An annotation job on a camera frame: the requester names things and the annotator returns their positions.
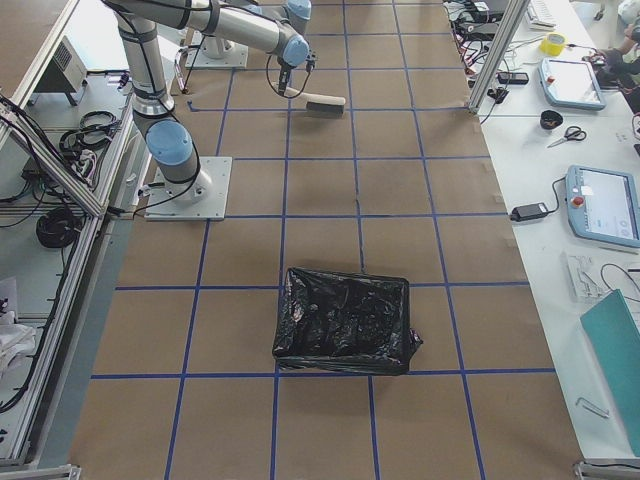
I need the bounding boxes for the scissors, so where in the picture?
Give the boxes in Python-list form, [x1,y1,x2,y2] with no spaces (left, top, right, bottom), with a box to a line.
[548,125,587,148]

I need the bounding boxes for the teal folder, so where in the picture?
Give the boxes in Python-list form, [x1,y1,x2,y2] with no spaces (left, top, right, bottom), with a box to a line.
[580,290,639,436]

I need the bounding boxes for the allen key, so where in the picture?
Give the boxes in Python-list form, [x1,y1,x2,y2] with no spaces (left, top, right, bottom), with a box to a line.
[575,396,610,419]

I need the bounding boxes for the black cable bundle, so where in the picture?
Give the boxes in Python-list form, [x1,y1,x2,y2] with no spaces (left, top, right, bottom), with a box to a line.
[35,207,81,250]

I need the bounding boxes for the right black-lined trash bin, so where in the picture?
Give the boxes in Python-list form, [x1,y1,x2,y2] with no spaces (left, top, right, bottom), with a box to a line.
[272,267,422,376]

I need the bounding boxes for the yellow tape roll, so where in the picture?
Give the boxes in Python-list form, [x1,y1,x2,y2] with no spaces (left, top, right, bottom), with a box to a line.
[539,32,567,57]

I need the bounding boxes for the near teach pendant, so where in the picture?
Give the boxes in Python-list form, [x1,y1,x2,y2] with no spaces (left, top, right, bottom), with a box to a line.
[565,165,639,249]

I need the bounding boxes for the black power adapter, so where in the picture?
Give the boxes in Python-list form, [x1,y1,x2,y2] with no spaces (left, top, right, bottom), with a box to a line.
[509,202,549,222]

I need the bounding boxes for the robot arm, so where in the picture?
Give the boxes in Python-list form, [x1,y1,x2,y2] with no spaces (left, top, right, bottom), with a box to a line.
[104,1,312,196]

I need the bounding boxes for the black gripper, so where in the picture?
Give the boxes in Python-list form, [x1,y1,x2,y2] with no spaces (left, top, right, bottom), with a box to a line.
[277,48,318,91]

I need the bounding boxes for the grey electronics box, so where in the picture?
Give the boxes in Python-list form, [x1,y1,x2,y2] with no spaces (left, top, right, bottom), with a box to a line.
[34,36,88,106]

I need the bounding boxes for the aluminium frame post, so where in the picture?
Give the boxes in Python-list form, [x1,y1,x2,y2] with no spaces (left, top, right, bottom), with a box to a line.
[467,0,528,114]

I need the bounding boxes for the far teach pendant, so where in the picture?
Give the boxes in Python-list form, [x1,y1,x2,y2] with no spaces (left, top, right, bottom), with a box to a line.
[538,58,606,111]

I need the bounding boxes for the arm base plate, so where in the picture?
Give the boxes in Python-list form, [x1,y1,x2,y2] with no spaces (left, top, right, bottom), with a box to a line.
[185,34,248,70]
[144,156,233,221]

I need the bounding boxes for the white hand brush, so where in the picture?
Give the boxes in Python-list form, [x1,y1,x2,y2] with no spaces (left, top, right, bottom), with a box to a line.
[276,87,346,116]

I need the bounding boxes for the teach pendant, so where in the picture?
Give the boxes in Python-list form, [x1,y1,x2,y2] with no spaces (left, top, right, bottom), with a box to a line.
[565,165,639,249]
[538,58,606,111]

